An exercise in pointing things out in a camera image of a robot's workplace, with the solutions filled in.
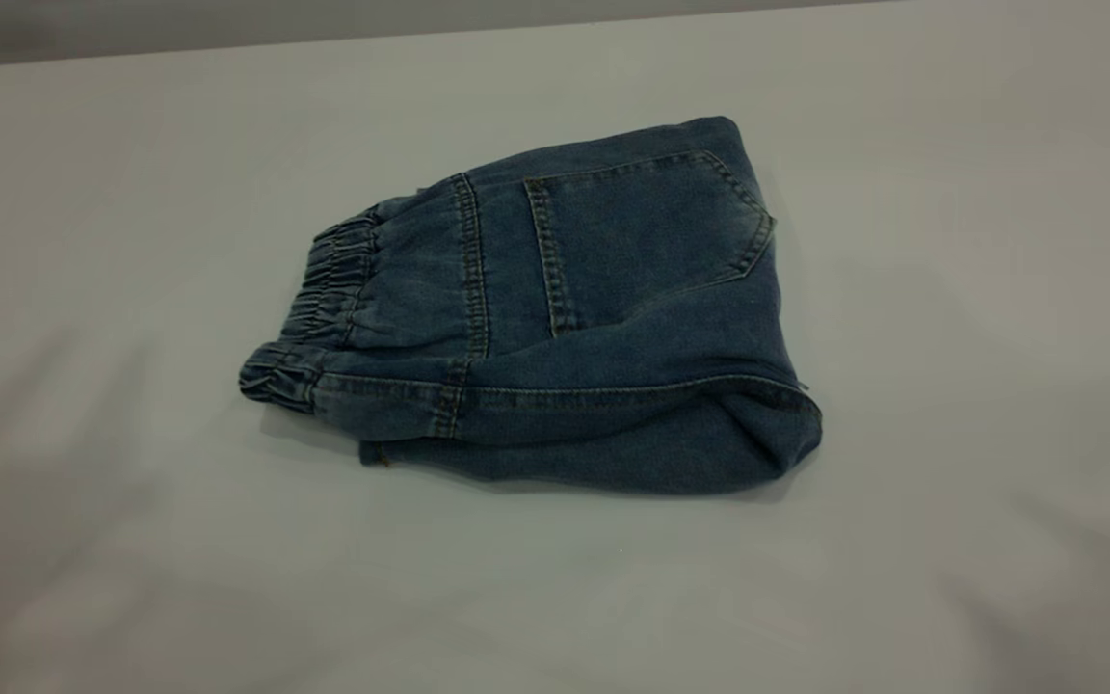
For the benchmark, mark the blue denim kids jeans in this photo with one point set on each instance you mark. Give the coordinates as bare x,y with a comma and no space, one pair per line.
594,337

